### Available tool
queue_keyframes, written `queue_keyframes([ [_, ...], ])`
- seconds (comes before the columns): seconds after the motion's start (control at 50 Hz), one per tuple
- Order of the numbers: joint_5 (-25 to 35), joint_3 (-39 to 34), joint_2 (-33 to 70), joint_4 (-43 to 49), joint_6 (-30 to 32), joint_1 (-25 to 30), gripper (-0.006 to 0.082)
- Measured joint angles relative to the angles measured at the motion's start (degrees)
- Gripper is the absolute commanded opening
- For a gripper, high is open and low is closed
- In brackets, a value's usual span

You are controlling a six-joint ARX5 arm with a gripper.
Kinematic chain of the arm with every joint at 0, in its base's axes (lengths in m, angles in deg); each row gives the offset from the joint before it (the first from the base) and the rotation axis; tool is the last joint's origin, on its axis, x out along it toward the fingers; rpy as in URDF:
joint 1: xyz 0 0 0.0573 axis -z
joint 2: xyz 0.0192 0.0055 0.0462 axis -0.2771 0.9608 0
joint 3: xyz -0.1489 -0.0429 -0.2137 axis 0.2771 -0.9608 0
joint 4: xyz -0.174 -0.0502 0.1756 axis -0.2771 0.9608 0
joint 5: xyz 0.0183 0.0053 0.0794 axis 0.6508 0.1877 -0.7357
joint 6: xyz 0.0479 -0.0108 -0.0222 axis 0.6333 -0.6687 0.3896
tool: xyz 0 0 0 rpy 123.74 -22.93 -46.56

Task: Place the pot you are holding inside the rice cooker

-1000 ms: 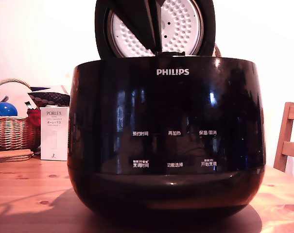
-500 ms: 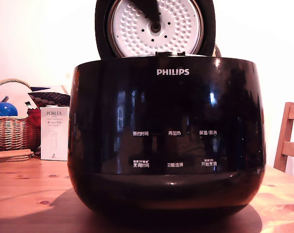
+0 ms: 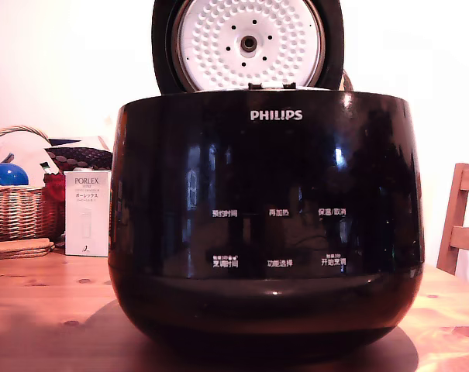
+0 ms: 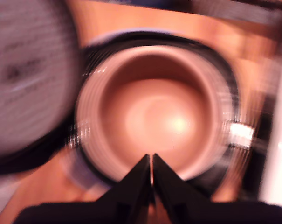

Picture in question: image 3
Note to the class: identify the red knitted item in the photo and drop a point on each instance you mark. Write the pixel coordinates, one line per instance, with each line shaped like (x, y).
(56, 188)

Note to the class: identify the dark dotted pouch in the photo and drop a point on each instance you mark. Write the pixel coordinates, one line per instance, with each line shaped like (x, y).
(81, 157)

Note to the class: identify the woven wicker basket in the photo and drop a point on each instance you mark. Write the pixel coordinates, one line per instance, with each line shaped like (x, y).
(19, 213)

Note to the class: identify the white Porlex box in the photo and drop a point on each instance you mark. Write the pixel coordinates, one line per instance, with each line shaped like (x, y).
(87, 213)

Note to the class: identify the black Philips rice cooker body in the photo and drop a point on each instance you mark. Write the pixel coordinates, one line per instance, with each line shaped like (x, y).
(269, 217)

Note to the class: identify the wooden chair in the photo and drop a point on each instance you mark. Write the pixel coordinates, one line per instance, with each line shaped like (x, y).
(461, 221)

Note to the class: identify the rice cooker lid, white inside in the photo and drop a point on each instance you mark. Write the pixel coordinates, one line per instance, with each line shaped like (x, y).
(249, 42)

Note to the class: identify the stack of cork coasters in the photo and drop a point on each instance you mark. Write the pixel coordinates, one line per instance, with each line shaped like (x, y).
(19, 249)

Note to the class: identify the white paper bag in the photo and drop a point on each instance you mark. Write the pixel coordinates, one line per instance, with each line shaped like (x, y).
(25, 151)

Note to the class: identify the blue ball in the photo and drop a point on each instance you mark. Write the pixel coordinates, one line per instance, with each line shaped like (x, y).
(7, 175)

